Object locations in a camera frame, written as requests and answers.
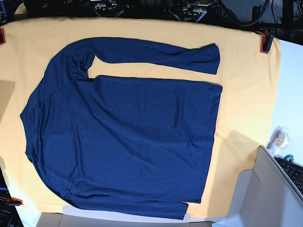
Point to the yellow table cloth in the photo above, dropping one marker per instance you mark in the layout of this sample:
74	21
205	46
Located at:
249	79

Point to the green tape roll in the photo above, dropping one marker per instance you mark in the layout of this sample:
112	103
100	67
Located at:
289	158

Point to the red clamp top left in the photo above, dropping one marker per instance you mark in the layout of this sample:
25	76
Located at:
2	37

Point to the clear tape dispenser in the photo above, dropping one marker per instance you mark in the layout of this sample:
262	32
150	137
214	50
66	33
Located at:
278	139

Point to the red clamp top right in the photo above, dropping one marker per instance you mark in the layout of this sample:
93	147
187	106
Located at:
267	39

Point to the red clamp bottom left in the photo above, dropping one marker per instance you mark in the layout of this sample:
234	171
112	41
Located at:
13	202

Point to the black keyboard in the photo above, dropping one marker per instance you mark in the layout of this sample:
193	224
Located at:
292	175

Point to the red clamp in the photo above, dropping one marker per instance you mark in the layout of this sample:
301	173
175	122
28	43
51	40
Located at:
13	202
2	37
267	39

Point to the dark blue long-sleeve shirt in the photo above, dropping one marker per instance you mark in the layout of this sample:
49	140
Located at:
130	145

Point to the cardboard box right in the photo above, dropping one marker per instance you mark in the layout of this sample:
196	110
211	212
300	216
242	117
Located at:
265	197

